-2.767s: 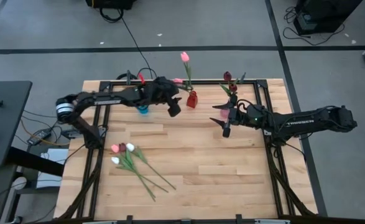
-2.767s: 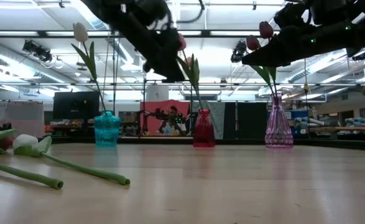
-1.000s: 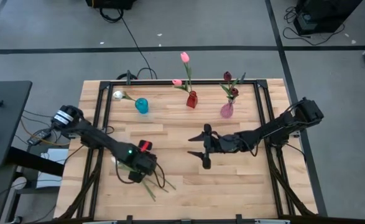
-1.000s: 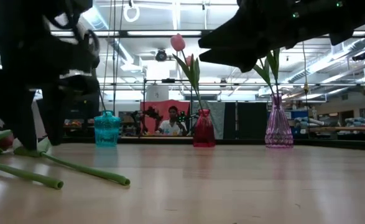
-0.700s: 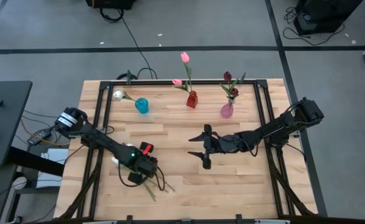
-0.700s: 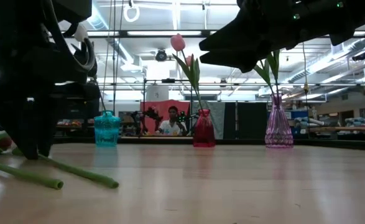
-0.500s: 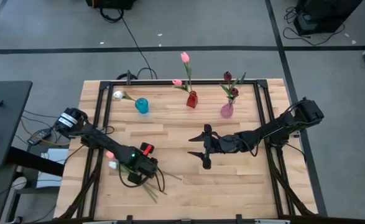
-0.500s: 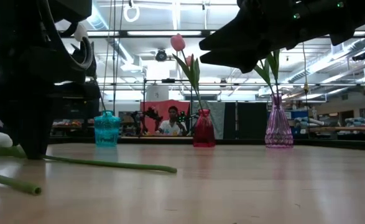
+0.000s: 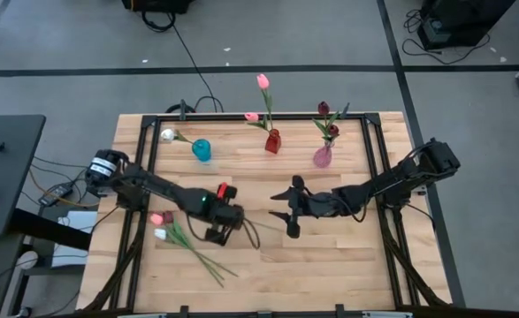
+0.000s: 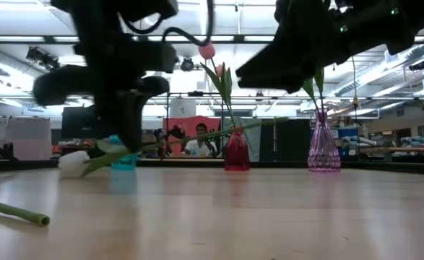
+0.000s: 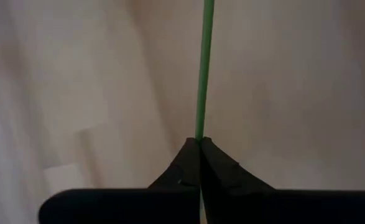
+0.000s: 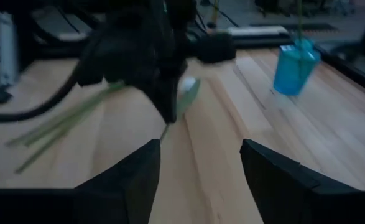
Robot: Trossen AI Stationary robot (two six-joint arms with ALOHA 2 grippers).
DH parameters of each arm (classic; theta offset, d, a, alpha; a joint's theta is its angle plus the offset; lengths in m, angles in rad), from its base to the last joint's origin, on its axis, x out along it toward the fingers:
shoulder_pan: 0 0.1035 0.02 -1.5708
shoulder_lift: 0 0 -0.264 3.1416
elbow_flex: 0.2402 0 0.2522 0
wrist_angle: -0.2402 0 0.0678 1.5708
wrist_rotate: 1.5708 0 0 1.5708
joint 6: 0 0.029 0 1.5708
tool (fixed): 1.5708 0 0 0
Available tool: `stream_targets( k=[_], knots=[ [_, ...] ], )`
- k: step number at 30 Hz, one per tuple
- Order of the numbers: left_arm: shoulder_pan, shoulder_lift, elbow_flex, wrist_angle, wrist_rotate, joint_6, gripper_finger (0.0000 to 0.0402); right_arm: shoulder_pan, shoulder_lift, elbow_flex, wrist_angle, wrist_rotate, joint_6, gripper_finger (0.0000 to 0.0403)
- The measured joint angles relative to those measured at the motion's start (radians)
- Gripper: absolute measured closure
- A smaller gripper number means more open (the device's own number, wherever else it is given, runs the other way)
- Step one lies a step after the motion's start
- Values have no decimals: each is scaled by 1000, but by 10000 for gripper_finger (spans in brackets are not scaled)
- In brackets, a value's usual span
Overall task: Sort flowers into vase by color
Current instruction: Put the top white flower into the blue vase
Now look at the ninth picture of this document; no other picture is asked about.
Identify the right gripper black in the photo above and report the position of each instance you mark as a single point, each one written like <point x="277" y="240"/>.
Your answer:
<point x="321" y="204"/>

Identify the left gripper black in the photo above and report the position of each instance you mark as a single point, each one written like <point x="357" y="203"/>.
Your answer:
<point x="228" y="216"/>

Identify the pink artificial tulip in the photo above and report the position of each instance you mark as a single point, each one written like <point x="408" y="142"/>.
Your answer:
<point x="156" y="219"/>
<point x="251" y="117"/>
<point x="263" y="81"/>

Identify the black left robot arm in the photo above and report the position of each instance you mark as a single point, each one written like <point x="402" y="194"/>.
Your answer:
<point x="162" y="187"/>

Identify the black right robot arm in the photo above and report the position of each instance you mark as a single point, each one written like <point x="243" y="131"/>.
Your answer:
<point x="387" y="181"/>

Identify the pink glass vase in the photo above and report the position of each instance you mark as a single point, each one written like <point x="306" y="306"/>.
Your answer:
<point x="322" y="158"/>

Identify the teal glass vase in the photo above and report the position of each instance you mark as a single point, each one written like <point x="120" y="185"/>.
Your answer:
<point x="202" y="151"/>

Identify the red glass vase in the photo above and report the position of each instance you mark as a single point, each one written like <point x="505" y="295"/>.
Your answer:
<point x="273" y="143"/>

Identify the white light bar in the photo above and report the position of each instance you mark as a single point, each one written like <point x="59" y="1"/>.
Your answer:
<point x="142" y="315"/>
<point x="387" y="315"/>

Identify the black power brick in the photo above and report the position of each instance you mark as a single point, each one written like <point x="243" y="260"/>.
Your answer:
<point x="55" y="193"/>

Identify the black desk base bar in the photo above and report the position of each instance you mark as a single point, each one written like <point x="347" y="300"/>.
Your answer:
<point x="51" y="229"/>

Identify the white round disc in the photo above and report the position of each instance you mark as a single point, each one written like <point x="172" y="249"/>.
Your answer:
<point x="27" y="260"/>

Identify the dark grey side desk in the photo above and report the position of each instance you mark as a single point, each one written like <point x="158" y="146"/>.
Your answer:
<point x="7" y="185"/>

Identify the black equipment case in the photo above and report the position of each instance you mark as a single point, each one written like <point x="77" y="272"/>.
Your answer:
<point x="157" y="5"/>

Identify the black equipment cabinet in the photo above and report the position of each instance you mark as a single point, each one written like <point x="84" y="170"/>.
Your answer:
<point x="462" y="17"/>

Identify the black aluminium table frame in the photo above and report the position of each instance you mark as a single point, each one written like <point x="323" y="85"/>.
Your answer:
<point x="259" y="117"/>

